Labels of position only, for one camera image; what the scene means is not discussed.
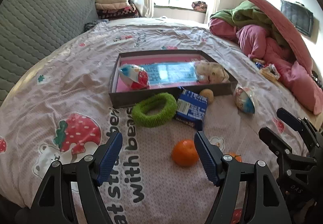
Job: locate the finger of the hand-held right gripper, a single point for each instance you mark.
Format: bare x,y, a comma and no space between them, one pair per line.
273,138
290,118

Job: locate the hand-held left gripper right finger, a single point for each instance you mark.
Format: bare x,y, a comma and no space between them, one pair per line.
207,161

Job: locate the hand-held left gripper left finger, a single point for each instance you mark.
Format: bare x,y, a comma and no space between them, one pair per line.
111,158

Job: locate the orange mandarin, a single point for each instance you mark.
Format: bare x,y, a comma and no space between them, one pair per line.
234,156
184,153

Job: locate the white surprise egg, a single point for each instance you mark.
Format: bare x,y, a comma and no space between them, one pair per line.
243,100

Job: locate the shallow brown box tray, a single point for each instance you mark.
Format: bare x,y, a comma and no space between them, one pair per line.
121,100

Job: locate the yellow wafer packet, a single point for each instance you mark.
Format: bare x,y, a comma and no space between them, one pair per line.
268,75

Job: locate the blue snack box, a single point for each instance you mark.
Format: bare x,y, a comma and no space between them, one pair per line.
191,110

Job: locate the colourful crumpled wrapper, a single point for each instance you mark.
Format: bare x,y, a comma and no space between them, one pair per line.
272,68

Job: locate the small blue snack packet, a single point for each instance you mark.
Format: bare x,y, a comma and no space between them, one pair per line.
259,64

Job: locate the small yellow fruit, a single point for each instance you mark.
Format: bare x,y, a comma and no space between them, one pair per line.
207,95

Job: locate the printed pink bed sheet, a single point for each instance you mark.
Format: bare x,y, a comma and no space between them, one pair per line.
75,82

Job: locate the red blue surprise egg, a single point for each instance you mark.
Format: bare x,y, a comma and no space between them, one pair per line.
133,76

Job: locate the pink duvet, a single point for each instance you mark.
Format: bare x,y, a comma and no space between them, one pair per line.
252,37

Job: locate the beige plush toy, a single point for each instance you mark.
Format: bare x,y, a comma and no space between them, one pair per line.
210,70

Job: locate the flat light blue packet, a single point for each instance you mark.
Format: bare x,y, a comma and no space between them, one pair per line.
169,72

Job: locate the salmon pink pillow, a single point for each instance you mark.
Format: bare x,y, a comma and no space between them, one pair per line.
277,17

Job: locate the green blanket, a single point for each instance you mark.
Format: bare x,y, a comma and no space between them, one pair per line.
227,14

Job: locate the dark blue patterned cloth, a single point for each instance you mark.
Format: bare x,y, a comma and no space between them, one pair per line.
96,25

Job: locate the dark patterned folded blanket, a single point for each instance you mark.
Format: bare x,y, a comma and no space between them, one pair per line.
116,14

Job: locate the pink floral bag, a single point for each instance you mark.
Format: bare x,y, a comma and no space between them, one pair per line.
199,6

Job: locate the grey quilted headboard cover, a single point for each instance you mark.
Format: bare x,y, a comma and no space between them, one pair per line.
37,25

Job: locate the beige folded blanket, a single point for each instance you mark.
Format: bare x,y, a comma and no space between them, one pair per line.
111,2

